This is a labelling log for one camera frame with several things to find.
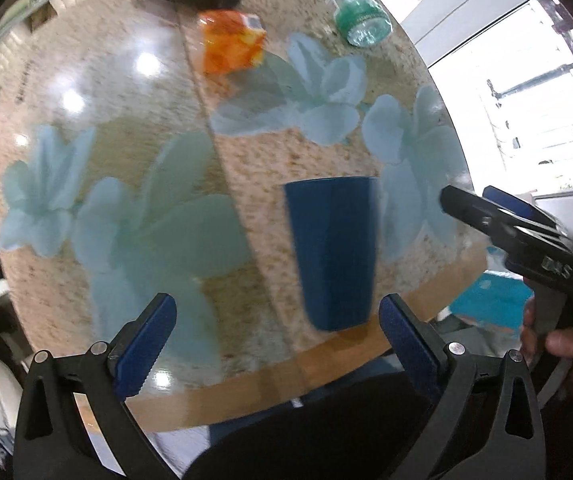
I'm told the dark blue plastic cup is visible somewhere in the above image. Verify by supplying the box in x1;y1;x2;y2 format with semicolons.
284;177;379;332

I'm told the orange plastic cup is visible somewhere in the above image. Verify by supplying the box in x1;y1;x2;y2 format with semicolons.
198;10;267;75

